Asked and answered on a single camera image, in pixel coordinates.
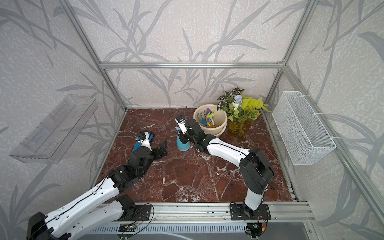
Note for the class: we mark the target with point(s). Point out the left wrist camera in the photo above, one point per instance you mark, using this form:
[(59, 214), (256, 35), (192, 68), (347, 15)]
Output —
[(145, 139)]

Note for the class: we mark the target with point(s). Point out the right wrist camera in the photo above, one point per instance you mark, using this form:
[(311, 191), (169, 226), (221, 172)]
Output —
[(181, 122)]

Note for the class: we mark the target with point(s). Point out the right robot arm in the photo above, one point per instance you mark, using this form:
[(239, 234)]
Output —
[(255, 168)]

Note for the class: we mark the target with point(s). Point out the teal spray bottle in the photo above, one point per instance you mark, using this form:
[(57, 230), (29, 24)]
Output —
[(182, 147)]

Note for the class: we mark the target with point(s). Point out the aluminium front rail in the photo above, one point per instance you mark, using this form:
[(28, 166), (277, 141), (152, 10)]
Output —
[(219, 212)]

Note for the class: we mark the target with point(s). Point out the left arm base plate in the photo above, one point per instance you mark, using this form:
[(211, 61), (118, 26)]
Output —
[(135, 213)]

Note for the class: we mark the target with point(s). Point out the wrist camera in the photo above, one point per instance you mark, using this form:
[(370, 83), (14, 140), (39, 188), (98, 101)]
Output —
[(181, 122), (145, 139)]

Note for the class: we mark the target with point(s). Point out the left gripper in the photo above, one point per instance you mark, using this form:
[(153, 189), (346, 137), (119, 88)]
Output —
[(164, 150)]

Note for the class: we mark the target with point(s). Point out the white wire mesh basket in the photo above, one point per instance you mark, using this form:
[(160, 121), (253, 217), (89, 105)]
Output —
[(305, 137)]

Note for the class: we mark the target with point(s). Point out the blue fork yellow handle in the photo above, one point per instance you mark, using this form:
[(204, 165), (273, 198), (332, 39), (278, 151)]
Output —
[(202, 118)]

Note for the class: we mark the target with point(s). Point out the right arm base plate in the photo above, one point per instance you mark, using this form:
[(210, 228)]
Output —
[(241, 212)]

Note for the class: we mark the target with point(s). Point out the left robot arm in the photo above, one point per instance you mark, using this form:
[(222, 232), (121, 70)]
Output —
[(102, 204)]

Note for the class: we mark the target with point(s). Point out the clear acrylic wall shelf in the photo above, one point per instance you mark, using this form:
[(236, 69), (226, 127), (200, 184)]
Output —
[(51, 139)]

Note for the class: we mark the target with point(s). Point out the cream plastic bucket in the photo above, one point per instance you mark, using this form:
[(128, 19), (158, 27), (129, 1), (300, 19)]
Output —
[(220, 119)]

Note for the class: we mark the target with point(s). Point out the potted green plant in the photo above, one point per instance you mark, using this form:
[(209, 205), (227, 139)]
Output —
[(241, 111)]

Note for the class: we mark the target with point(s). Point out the purple trowel pink handle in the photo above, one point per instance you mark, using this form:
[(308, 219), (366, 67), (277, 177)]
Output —
[(207, 112)]

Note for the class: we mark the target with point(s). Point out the green hand rake wooden handle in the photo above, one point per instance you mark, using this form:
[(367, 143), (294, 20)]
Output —
[(210, 116)]

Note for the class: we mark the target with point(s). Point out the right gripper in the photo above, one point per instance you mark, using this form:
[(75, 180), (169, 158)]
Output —
[(182, 138)]

